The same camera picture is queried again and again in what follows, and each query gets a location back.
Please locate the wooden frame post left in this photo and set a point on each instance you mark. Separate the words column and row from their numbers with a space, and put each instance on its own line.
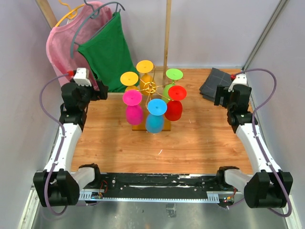
column 47, row 12

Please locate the aluminium corner profile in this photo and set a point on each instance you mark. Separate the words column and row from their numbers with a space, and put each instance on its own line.
column 270, row 24

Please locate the yellow clothes hanger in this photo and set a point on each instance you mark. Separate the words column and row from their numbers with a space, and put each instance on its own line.
column 72, row 13

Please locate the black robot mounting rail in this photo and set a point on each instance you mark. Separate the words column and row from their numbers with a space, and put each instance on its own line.
column 168, row 188

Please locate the green wine glass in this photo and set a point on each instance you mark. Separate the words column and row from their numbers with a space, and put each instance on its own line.
column 174, row 75

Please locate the pink wine glass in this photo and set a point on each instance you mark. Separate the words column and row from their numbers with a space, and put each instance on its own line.
column 134, row 112

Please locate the pink shirt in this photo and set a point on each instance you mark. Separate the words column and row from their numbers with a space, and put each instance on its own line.
column 60, row 39

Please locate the green shirt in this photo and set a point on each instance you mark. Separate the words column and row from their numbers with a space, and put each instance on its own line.
column 108, row 55

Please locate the amber rack base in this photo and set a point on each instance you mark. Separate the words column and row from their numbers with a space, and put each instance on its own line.
column 141, row 126

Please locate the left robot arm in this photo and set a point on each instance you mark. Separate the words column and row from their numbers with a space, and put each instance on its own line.
column 56, row 185

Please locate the orange yellow wine glass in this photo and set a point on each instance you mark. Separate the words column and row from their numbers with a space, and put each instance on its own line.
column 145, row 67

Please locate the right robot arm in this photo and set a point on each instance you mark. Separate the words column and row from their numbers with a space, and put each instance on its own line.
column 270, row 186

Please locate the wooden frame post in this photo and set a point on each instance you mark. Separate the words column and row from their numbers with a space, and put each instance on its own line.
column 47, row 12
column 166, row 40

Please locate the grey folded cloth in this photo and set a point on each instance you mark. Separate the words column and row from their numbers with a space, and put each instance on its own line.
column 214, row 79

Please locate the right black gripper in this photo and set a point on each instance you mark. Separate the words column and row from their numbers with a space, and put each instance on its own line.
column 221, row 91

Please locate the gold wire glass rack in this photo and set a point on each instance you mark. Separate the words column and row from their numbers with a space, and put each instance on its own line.
column 153, row 89

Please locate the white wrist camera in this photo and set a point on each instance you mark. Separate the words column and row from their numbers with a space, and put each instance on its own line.
column 81, row 77
column 237, row 79

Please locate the red wine glass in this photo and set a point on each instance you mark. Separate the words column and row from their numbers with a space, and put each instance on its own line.
column 174, row 106

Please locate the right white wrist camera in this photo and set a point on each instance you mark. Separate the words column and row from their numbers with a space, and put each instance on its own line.
column 237, row 79

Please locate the wooden frame post centre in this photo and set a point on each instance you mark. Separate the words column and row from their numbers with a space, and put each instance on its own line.
column 166, row 40

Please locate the blue wine glass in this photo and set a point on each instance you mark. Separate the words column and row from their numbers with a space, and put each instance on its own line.
column 155, row 119

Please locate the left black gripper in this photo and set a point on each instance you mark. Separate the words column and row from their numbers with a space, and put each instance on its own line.
column 101, row 94

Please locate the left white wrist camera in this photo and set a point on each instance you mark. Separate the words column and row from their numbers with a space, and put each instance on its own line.
column 81, row 77

